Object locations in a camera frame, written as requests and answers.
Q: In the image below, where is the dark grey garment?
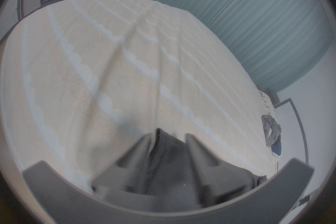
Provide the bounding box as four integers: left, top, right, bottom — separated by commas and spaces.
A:
147, 128, 268, 212

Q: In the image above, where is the bed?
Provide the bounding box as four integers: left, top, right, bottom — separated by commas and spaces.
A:
0, 0, 279, 193

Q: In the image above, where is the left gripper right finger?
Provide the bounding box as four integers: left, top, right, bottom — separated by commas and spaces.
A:
185, 134, 254, 208

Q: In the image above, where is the pile of clothes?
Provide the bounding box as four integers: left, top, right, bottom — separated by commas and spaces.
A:
261, 114, 283, 156

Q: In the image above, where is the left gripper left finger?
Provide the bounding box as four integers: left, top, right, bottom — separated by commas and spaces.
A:
91, 133, 154, 195

